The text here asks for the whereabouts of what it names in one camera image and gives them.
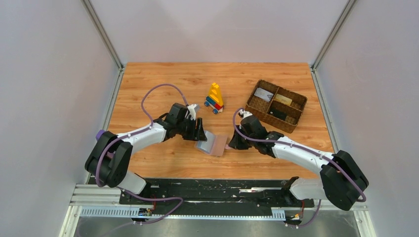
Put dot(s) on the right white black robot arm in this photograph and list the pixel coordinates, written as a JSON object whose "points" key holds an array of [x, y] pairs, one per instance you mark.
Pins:
{"points": [[340, 181]]}

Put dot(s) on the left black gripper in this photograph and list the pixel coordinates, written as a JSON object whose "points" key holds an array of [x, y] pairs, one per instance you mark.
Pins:
{"points": [[195, 130]]}

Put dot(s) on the colourful toy block car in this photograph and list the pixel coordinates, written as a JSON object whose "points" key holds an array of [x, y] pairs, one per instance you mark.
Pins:
{"points": [[214, 99]]}

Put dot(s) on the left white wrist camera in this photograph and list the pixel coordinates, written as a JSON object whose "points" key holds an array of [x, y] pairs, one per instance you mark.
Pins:
{"points": [[192, 111]]}

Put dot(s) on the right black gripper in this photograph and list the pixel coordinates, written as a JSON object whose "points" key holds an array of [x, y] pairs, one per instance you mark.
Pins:
{"points": [[240, 139]]}

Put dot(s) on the white card in basket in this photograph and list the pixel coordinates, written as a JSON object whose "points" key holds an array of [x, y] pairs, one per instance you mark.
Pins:
{"points": [[263, 94]]}

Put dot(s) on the purple box with card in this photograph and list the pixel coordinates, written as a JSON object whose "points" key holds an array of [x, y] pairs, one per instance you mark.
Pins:
{"points": [[99, 134]]}

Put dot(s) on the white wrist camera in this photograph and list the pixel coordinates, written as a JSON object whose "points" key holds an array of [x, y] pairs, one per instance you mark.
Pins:
{"points": [[192, 111], [244, 114]]}

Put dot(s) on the pink card holder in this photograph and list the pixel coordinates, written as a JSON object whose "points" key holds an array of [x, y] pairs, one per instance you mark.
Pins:
{"points": [[214, 146]]}

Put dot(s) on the woven brown divided basket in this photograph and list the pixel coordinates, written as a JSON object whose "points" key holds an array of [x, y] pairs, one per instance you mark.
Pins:
{"points": [[260, 108]]}

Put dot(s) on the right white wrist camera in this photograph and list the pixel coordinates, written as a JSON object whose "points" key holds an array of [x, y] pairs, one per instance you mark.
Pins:
{"points": [[244, 114]]}

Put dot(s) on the gold card in basket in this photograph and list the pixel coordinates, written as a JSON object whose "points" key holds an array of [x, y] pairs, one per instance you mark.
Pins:
{"points": [[283, 99]]}

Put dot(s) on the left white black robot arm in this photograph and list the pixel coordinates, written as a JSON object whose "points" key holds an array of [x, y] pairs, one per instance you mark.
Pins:
{"points": [[110, 157]]}

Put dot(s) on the black card in basket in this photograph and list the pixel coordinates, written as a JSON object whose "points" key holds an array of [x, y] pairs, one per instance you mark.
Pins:
{"points": [[278, 114]]}

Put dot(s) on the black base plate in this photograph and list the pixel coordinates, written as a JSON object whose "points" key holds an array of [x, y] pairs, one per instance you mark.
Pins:
{"points": [[225, 197]]}

